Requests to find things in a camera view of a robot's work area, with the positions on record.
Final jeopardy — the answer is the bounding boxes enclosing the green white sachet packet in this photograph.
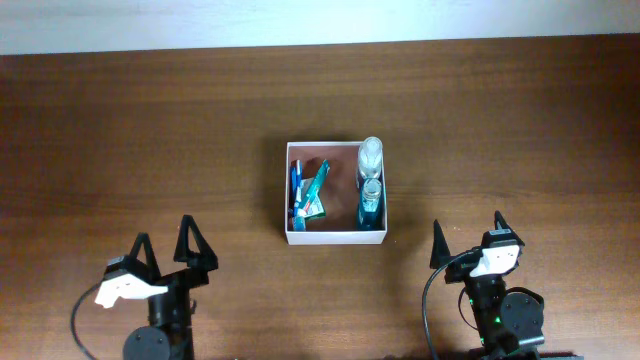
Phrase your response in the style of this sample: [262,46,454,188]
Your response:
[301,178,326,220]

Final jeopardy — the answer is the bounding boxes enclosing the white cardboard box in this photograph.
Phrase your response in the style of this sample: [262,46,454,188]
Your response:
[283,141,388,245]

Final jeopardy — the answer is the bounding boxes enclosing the blue toothbrush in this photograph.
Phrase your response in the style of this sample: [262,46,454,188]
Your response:
[292,160,306,231]

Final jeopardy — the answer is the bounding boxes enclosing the clear spray bottle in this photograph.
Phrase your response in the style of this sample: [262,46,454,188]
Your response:
[356,136,383,189]

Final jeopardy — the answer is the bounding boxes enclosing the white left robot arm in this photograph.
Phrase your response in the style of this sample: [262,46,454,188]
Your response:
[95,215,219,359]

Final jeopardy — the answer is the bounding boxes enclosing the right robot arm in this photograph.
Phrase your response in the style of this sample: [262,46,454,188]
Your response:
[421,212,545,359]

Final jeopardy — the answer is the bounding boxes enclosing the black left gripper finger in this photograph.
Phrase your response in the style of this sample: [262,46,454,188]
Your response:
[173,214,219,272]
[129,232,161,280]

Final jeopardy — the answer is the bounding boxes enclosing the blue liquid bottle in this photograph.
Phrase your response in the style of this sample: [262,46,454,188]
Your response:
[357,179,383,231]

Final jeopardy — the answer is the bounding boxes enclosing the green toothpaste tube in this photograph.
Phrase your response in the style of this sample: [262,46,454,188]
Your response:
[299,160,330,217]

